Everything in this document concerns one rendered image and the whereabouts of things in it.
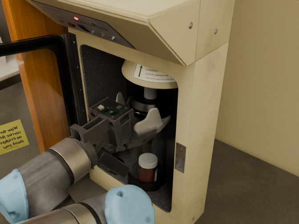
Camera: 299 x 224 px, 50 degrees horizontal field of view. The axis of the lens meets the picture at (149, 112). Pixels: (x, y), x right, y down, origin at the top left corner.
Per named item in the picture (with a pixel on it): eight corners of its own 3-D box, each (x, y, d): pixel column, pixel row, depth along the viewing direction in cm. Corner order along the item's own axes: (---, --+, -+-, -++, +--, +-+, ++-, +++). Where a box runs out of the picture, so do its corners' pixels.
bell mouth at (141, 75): (155, 46, 79) (156, 25, 76) (218, 66, 70) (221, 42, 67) (104, 71, 68) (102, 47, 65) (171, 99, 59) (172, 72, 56)
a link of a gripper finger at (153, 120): (177, 105, 64) (135, 118, 60) (177, 128, 67) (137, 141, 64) (170, 97, 66) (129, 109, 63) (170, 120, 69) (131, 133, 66)
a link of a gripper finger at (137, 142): (159, 133, 63) (118, 146, 61) (159, 138, 64) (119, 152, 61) (149, 120, 67) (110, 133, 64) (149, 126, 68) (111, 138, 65)
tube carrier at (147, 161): (143, 156, 88) (146, 86, 77) (175, 173, 82) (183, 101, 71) (116, 176, 80) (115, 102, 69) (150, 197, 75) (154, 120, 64)
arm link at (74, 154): (77, 191, 55) (49, 170, 60) (97, 176, 58) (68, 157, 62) (70, 160, 51) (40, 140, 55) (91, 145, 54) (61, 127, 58)
